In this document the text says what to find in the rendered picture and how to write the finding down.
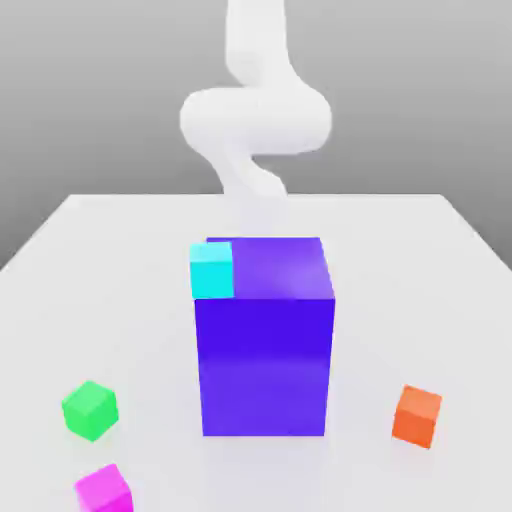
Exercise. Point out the small cyan cube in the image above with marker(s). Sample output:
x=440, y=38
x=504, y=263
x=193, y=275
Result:
x=211, y=276

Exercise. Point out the small orange cube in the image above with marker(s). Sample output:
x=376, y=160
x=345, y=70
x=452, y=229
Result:
x=416, y=418

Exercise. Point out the small green cube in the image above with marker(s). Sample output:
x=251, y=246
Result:
x=90, y=412

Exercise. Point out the small magenta cube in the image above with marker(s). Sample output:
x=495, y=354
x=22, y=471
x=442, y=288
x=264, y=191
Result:
x=104, y=492

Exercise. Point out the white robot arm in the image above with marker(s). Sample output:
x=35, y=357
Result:
x=256, y=120

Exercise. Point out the large purple box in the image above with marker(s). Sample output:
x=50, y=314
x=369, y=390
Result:
x=264, y=360

